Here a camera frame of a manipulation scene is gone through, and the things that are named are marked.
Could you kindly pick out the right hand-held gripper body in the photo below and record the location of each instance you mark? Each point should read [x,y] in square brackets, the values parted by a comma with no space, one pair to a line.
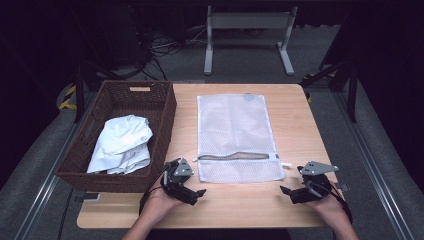
[315,186]

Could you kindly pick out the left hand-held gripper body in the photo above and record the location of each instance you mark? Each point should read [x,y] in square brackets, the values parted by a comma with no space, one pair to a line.
[178,181]

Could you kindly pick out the white garment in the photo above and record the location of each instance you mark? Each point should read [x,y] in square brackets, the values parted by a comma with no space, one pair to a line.
[121,143]

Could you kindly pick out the white mesh laundry bag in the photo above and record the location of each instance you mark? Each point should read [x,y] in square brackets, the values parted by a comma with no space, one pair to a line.
[233,126]

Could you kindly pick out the brown wicker basket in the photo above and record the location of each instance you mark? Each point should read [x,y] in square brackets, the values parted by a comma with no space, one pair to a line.
[133,100]

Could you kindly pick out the person's right hand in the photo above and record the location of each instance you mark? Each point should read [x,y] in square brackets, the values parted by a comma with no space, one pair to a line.
[333,208]

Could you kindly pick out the person's left hand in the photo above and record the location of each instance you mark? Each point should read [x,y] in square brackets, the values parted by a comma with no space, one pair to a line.
[156,208]

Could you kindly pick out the black metal stand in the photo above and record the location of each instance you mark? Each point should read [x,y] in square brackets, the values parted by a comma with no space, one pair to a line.
[350,86]
[80,90]

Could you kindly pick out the yellow black striped tape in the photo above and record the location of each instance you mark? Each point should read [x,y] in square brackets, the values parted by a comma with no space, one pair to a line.
[68,96]

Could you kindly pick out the grey metal table bracket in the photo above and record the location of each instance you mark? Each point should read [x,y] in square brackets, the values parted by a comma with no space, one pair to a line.
[342,187]
[87,197]

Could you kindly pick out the grey floor rail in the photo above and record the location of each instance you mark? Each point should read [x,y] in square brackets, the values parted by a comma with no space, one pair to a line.
[376,173]
[36,200]

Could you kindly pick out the grey metal stand frame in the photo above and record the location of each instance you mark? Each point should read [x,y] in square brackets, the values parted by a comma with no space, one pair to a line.
[250,20]

